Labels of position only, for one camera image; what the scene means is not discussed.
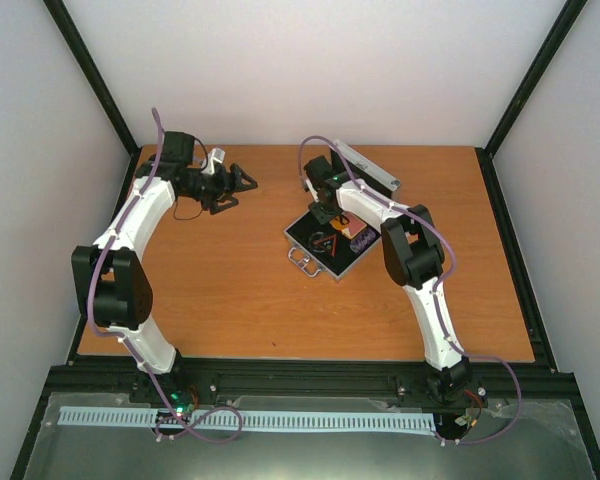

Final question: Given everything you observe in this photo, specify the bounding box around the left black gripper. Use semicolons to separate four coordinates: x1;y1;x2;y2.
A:
182;164;259;215

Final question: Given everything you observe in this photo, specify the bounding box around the playing card deck box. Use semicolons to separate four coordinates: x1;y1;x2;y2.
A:
339;214;367;240

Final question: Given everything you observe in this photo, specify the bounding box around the clear round dealer button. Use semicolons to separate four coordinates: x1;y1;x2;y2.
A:
308;231;332;255

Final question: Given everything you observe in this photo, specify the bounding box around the red black triangular button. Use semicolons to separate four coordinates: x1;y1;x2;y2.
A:
313;234;337;257

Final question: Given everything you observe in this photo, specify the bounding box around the aluminium poker case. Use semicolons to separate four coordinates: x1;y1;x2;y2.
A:
284;139;401;281

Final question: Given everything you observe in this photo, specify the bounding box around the tall purple chip stack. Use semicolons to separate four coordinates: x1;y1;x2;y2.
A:
349;229;378;254

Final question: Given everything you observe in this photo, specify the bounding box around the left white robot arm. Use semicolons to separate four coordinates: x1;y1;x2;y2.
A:
71;131;258;403

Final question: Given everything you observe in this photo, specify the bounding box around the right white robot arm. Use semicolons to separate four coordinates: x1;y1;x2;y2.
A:
304;172;471;404

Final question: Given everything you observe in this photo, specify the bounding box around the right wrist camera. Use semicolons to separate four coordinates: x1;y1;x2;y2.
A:
302;156;342;200

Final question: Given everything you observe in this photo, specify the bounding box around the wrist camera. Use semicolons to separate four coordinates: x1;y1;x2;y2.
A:
302;156;342;200
201;147;226;176

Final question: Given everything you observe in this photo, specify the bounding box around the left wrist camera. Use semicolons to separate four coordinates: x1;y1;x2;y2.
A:
201;147;226;176

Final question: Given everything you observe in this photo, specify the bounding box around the black aluminium frame rail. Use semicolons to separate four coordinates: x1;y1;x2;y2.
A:
43;356;583;410

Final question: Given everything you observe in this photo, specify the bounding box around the white slotted cable duct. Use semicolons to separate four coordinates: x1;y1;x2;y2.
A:
57;406;435;435

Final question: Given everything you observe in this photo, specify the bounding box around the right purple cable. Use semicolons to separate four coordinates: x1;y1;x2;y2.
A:
297;134;523;447

